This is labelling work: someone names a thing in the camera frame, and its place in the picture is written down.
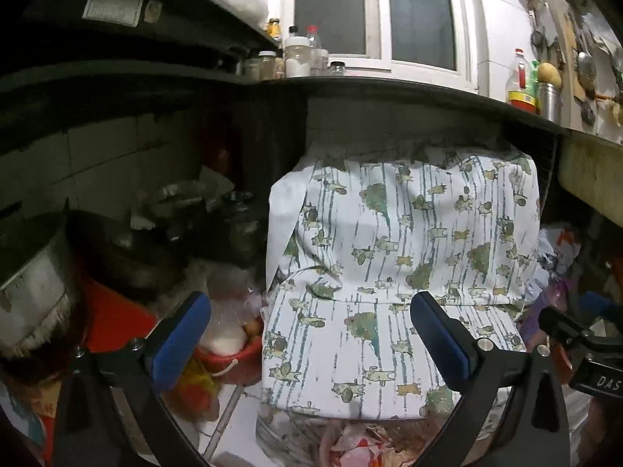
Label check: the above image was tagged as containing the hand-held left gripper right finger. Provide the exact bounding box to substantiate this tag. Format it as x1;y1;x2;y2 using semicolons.
410;291;571;467

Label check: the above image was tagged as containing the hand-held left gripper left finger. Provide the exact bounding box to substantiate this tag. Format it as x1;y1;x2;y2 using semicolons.
53;291;213;467

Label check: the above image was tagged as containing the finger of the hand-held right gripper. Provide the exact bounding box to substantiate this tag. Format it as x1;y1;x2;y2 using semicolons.
538;304;602;356
579;291;623;319

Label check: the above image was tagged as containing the flame print snack wrapper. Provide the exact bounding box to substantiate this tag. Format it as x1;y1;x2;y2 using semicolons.
338;433;390;467

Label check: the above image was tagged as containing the purple plastic bag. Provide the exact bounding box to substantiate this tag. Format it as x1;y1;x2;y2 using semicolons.
528;279;570;322

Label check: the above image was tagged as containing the yellow plastic bag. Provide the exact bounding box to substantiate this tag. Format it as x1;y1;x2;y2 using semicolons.
165;355;220;419

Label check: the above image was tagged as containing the red plastic basin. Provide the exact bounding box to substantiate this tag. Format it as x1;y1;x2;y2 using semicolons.
195;316;266;385

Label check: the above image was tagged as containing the clear plastic bag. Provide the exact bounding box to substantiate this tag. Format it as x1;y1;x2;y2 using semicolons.
209;272;264;356

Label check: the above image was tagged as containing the blue-grey plastic bag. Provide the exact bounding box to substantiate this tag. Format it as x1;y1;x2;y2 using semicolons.
528;224;582;302

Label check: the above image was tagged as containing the red plastic box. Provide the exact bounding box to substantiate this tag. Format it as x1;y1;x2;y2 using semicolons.
78;272;157;351

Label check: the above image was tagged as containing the metal rod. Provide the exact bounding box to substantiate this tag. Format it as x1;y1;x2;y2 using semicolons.
202;382;244;463

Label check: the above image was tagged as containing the animal print white cloth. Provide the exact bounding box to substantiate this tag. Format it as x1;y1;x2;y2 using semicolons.
260;148;543;421

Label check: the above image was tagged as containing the black wok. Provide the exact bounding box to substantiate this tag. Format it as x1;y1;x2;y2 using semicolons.
68;209;195;302

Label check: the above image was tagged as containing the beige concrete slab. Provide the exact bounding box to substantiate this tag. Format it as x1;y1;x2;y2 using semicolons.
560;131;623;225

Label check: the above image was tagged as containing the large steel pot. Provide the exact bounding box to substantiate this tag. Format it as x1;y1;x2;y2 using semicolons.
0;214;74;351

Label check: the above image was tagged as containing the steel cup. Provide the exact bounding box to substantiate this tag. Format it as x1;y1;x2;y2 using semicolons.
538;83;564;123

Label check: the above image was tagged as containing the hanging steel ladle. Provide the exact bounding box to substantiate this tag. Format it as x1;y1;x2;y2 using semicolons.
577;51;598;98

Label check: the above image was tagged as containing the red cap oil bottle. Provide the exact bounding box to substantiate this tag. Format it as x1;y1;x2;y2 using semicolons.
505;49;536;114

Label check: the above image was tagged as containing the potato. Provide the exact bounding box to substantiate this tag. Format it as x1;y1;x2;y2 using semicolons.
537;62;563;86

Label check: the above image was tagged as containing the black countertop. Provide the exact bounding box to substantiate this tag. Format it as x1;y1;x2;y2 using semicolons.
0;65;572;156

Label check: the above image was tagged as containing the wooden cutting board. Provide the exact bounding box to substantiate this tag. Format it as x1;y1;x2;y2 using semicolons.
530;0;590;103

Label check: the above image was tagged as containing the white lid glass jar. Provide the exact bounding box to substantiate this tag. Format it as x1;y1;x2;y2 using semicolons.
258;51;278;81

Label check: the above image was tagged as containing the white powder plastic jar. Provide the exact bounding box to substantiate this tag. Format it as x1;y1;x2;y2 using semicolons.
283;36;312;79

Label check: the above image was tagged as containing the red cap clear bottle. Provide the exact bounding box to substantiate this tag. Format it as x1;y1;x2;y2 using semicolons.
306;25;324;76

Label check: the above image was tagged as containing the black upper shelf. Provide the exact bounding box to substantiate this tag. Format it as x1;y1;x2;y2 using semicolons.
0;0;283;74

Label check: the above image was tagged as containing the white paper label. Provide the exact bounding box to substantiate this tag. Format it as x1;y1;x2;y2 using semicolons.
83;0;144;27

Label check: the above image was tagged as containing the white frame window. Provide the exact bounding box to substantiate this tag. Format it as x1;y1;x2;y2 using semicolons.
273;0;487;93

